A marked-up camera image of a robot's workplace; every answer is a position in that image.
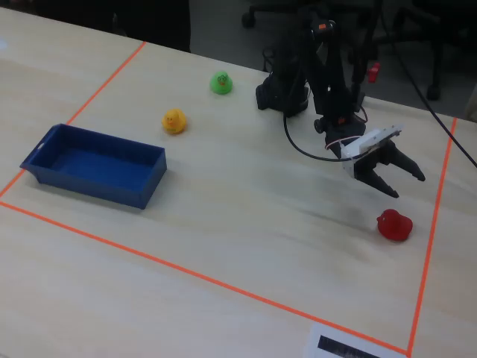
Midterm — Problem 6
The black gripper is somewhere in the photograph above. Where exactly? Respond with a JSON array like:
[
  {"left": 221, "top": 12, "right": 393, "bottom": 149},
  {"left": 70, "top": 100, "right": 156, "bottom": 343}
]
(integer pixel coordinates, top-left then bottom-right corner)
[{"left": 315, "top": 107, "right": 426, "bottom": 199}]

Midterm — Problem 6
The red clamp handle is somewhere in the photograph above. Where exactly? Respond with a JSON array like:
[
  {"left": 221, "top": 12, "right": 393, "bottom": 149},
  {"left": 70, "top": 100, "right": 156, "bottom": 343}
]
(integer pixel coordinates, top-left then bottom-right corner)
[{"left": 366, "top": 62, "right": 382, "bottom": 84}]

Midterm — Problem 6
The orange tape strip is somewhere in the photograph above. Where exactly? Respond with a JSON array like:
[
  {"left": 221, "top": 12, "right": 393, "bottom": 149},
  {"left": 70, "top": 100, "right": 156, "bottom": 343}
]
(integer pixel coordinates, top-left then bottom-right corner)
[
  {"left": 0, "top": 40, "right": 148, "bottom": 198},
  {"left": 0, "top": 200, "right": 412, "bottom": 356},
  {"left": 406, "top": 117, "right": 458, "bottom": 357}
]

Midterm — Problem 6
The blue plastic box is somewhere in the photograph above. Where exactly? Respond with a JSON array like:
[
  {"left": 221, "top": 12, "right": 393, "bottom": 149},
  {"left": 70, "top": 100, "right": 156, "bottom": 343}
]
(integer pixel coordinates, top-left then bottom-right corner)
[{"left": 19, "top": 122, "right": 168, "bottom": 210}]

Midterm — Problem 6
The black camera cable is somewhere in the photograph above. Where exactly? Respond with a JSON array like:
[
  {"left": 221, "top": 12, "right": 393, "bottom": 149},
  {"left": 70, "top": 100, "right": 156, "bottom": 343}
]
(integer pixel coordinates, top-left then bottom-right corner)
[{"left": 282, "top": 110, "right": 351, "bottom": 163}]

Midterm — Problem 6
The white paper with black bar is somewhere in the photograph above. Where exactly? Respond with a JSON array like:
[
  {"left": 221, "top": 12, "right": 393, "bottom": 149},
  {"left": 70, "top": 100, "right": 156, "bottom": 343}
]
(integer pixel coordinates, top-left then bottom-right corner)
[{"left": 303, "top": 321, "right": 408, "bottom": 358}]

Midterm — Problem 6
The thick black table cable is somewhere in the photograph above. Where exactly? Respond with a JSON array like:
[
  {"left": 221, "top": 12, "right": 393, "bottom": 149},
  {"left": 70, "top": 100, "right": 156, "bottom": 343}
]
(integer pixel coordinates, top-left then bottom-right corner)
[{"left": 378, "top": 0, "right": 477, "bottom": 169}]

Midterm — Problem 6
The red rubber duck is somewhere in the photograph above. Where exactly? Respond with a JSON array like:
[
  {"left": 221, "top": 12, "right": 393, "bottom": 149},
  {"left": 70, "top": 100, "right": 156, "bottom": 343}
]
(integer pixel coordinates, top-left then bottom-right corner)
[{"left": 376, "top": 208, "right": 414, "bottom": 242}]

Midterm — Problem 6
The yellow rubber duck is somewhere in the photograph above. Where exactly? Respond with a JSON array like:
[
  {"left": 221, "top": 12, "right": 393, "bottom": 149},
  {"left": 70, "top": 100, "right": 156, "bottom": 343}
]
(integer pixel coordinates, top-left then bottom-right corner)
[{"left": 160, "top": 107, "right": 188, "bottom": 136}]

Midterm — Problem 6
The black office chair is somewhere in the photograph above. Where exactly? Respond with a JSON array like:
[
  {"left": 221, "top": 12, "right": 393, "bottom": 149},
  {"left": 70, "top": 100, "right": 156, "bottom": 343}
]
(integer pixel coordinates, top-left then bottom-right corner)
[
  {"left": 385, "top": 0, "right": 471, "bottom": 102},
  {"left": 240, "top": 0, "right": 299, "bottom": 30}
]

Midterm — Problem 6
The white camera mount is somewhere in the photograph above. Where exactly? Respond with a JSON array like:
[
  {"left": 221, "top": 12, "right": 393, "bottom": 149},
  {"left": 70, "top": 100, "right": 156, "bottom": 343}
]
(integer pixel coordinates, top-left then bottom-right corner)
[{"left": 341, "top": 122, "right": 406, "bottom": 176}]

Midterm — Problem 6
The green rubber duck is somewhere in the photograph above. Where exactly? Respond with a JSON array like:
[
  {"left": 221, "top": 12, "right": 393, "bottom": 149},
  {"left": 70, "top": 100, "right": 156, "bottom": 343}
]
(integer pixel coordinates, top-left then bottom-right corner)
[{"left": 209, "top": 70, "right": 236, "bottom": 95}]

